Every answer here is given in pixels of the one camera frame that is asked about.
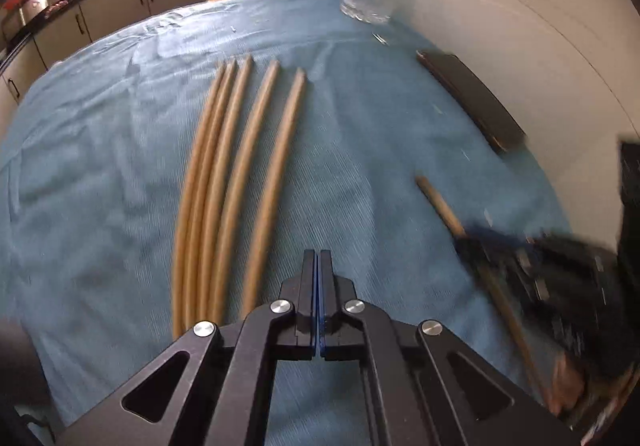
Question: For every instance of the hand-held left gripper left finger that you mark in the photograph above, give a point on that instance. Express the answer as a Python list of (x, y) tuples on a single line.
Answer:
[(309, 286)]

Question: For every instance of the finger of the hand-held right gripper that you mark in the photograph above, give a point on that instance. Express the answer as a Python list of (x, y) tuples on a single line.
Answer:
[(480, 256), (500, 235)]

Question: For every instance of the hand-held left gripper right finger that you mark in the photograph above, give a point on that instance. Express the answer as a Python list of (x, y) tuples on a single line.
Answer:
[(327, 286)]

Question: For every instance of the long wooden chopstick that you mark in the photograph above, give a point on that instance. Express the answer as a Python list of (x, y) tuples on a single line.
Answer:
[(440, 206)]

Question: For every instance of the bunch of wooden chopsticks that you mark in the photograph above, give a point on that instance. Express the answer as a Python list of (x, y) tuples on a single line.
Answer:
[(264, 226)]

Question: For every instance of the person's right hand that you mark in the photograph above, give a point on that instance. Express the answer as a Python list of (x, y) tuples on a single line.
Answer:
[(585, 386)]

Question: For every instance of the blue tablecloth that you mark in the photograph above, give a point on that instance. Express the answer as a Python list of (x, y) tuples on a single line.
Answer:
[(350, 151)]

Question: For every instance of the smartphone in brown case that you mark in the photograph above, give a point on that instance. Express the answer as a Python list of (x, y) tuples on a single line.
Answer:
[(475, 96)]

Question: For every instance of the small metal clip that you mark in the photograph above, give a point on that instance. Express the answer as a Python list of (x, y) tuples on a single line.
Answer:
[(380, 39)]

